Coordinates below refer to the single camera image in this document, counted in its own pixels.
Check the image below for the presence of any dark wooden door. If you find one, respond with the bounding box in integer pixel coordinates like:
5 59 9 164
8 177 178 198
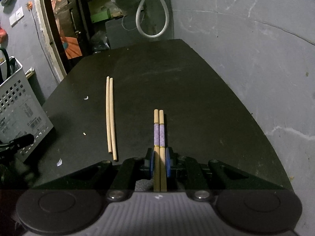
41 0 91 59

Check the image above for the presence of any grey cabinet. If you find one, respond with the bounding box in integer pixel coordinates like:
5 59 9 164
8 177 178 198
105 16 141 50

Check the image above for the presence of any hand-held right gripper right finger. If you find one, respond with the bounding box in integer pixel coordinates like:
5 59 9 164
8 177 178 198
166 147 291 201

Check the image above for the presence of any plain wooden chopstick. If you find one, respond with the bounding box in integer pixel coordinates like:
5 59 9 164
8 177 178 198
106 76 112 153
109 78 118 162

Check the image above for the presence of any white perforated utensil basket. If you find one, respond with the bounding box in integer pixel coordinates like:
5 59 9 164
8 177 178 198
0 56 54 163

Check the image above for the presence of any white cord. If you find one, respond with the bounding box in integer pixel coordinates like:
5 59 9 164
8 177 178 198
31 10 62 81

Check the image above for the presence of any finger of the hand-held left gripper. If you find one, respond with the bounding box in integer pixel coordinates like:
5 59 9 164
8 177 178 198
10 134 35 149

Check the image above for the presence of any white wall switch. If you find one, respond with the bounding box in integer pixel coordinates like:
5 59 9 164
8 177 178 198
9 6 25 26

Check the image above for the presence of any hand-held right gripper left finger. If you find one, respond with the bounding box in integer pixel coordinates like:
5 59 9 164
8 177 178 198
34 148 155 201

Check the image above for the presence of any white door frame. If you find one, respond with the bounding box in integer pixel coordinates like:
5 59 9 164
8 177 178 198
32 0 68 84

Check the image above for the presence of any white hose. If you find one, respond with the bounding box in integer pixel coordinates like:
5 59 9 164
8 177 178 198
136 0 170 38

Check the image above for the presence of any green box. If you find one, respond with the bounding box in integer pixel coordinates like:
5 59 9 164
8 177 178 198
90 10 110 24

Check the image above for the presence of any crumpled plastic bag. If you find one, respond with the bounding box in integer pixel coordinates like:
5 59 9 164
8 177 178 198
91 31 110 52

